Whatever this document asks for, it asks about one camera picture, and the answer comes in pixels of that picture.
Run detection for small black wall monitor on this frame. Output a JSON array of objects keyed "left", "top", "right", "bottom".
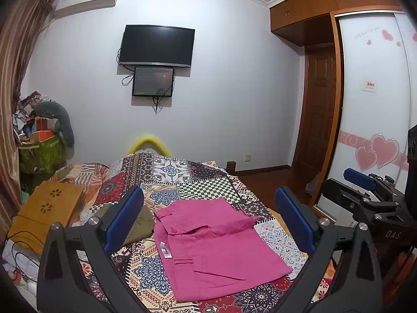
[{"left": 132, "top": 67, "right": 175, "bottom": 98}]

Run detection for brown wooden door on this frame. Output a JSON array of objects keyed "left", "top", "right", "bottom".
[{"left": 294, "top": 47, "right": 336, "bottom": 183}]

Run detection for pink pants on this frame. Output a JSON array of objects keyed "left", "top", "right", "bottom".
[{"left": 154, "top": 198, "right": 293, "bottom": 302}]

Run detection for striped brown curtain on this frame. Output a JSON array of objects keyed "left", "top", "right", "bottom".
[{"left": 1, "top": 0, "right": 54, "bottom": 240}]

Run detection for black wall television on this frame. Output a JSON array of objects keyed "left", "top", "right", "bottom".
[{"left": 119, "top": 25, "right": 195, "bottom": 68}]

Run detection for yellow curved headboard tube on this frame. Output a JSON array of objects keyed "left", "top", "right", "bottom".
[{"left": 128, "top": 136, "right": 172, "bottom": 158}]

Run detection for wooden wardrobe with hearts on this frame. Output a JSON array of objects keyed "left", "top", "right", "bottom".
[{"left": 269, "top": 0, "right": 416, "bottom": 225}]

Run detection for wooden lap desk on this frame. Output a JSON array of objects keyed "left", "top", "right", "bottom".
[{"left": 8, "top": 181, "right": 84, "bottom": 255}]

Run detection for olive green folded garment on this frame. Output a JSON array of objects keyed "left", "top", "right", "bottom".
[{"left": 94, "top": 205, "right": 156, "bottom": 247}]

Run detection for patchwork patterned bedspread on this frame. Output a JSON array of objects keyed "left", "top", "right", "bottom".
[{"left": 52, "top": 151, "right": 308, "bottom": 312}]

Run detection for grey plush toy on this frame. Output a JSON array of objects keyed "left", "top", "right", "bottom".
[{"left": 35, "top": 101, "right": 75, "bottom": 148}]

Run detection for green storage bag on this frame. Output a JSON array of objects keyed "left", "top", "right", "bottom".
[{"left": 18, "top": 135, "right": 66, "bottom": 177}]

